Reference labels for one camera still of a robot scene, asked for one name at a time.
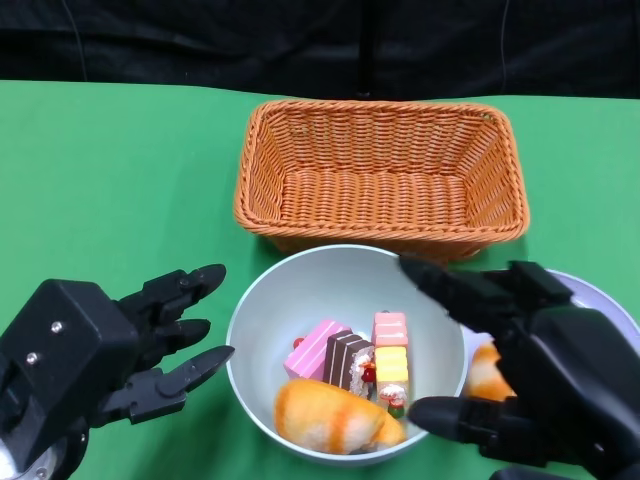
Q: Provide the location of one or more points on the yellow cake slice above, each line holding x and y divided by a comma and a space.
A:
392, 367

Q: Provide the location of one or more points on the chocolate brown cake slice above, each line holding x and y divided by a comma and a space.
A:
342, 360

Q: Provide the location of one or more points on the pale green bowl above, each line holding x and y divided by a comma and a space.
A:
325, 285

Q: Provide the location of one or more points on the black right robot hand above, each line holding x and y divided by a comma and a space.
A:
575, 375

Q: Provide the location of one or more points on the oval orange bread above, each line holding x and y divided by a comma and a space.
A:
325, 415

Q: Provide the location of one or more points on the magenta pink cake slice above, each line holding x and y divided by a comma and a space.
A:
310, 350

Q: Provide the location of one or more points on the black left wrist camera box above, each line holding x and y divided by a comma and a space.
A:
60, 350

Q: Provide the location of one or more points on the white-striped orange bread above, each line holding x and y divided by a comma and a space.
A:
487, 375

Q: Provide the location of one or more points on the green table cloth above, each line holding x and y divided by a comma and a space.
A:
125, 160

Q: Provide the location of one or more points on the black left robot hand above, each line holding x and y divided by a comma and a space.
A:
165, 295

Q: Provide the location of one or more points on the salmon pink cake slice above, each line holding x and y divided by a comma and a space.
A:
391, 327

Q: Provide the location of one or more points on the orange wicker basket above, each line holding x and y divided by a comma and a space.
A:
380, 200

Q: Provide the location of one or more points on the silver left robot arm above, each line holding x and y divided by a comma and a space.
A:
47, 462

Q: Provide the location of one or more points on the lavender plate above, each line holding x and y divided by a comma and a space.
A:
600, 295

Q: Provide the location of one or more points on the black backdrop curtain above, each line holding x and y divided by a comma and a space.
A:
200, 40

